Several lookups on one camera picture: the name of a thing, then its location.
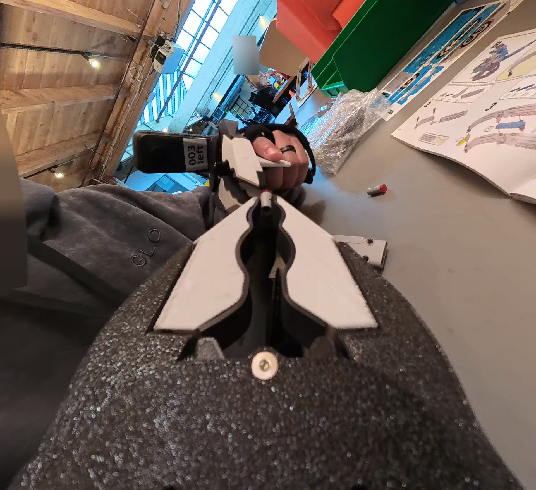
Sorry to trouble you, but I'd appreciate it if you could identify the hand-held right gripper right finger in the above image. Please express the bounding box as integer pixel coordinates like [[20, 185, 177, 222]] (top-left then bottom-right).
[[274, 196, 378, 329]]

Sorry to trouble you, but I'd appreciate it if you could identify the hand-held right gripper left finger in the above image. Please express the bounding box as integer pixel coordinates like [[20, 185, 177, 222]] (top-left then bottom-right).
[[153, 197, 259, 333]]

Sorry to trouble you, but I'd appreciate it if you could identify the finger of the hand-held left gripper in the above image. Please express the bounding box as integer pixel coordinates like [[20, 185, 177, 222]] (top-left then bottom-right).
[[216, 180, 252, 212], [221, 135, 264, 187]]

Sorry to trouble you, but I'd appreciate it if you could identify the grey building block assembly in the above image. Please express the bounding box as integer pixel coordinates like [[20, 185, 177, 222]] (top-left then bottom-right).
[[333, 235, 388, 269]]

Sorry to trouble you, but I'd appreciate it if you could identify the small clear plastic bag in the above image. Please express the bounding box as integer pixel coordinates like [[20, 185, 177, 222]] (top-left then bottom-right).
[[312, 88, 392, 175]]

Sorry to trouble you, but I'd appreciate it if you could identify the person's left hand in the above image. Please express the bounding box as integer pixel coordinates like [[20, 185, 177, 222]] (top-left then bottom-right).
[[251, 129, 310, 191]]

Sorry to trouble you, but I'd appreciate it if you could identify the flat clear plastic bag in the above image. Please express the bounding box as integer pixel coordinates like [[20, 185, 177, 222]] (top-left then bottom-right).
[[299, 107, 336, 139]]

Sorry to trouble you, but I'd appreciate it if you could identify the white ceiling device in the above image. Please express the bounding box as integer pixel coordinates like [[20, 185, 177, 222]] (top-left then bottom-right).
[[150, 35, 185, 74]]

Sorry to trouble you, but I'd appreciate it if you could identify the tan board on wooden stand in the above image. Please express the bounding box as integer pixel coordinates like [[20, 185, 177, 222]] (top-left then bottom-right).
[[259, 21, 315, 103]]

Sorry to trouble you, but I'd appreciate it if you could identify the orange carry case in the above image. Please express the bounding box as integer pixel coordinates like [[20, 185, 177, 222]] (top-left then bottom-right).
[[276, 0, 403, 64]]

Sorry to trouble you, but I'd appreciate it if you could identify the green plastic bin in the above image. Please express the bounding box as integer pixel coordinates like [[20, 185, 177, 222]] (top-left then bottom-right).
[[312, 0, 455, 97]]

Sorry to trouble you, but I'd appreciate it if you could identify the sticker sheet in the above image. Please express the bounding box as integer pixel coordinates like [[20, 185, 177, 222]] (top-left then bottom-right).
[[379, 0, 532, 122]]

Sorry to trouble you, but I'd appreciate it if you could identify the building instruction booklet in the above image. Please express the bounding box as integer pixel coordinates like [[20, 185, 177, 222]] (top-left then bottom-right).
[[391, 29, 536, 205]]

